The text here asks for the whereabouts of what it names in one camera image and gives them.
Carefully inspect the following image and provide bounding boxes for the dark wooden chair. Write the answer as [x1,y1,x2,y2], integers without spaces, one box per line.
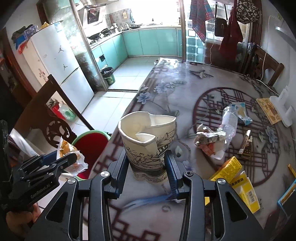
[14,75,94,148]

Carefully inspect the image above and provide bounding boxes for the yellow pencil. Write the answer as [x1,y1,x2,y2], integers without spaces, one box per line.
[288,164,296,178]

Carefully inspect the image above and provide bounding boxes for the person's hand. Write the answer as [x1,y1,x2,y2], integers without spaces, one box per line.
[6,202,41,237]

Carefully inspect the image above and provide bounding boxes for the blue snack wrapper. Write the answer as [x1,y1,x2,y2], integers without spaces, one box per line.
[231,102,253,126]

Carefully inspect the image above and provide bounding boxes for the blue plastic strip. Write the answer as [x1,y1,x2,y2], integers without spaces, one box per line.
[122,194,175,211]

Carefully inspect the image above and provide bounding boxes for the teal kitchen cabinets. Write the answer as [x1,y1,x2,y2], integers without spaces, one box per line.
[90,27,182,70]

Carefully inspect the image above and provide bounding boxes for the far wooden chair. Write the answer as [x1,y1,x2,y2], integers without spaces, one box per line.
[243,43,285,86]

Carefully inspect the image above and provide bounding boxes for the black patterned hanging bag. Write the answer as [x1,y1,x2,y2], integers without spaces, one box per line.
[236,0,261,24]

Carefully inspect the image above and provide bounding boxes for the yellow white medicine box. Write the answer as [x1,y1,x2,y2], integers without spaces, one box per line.
[209,170,260,214]

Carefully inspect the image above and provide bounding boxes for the yellow carton box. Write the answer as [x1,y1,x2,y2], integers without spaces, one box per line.
[209,156,242,183]

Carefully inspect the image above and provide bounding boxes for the crushed printed paper cup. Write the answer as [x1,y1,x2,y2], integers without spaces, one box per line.
[117,111,176,184]

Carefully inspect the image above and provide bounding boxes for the plaid hanging towel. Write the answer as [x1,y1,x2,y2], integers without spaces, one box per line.
[189,0,214,42]

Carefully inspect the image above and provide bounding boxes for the white refrigerator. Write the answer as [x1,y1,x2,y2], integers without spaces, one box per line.
[23,22,94,113]

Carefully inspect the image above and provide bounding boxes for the yellow patterned coaster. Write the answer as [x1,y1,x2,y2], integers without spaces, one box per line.
[256,98,281,125]

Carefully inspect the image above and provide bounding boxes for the blue toy box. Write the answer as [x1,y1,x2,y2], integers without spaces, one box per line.
[277,181,296,218]

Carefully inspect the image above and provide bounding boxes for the range hood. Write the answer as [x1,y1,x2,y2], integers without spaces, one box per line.
[78,0,106,25]

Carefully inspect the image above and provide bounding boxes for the dark red hanging apron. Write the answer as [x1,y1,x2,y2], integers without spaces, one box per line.
[219,1,243,62]

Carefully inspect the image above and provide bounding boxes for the dark cigarette pack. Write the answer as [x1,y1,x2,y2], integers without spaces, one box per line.
[237,130,252,161]

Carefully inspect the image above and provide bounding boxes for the crushed clear plastic bottle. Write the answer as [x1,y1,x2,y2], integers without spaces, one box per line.
[218,104,238,150]

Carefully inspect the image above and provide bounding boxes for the black hanging handbag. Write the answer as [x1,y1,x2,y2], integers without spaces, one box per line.
[214,2,228,37]

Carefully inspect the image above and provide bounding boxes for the orange snack wrapper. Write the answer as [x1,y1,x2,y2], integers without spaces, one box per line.
[56,138,88,176]

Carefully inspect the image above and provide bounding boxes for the crumpled red-white paper wrapper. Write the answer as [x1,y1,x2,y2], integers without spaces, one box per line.
[194,124,226,160]

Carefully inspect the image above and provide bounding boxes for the green bin with red liner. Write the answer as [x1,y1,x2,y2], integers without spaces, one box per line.
[72,130,110,179]

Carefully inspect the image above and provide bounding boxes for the green detergent bottle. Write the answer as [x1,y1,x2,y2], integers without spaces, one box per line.
[59,102,76,121]

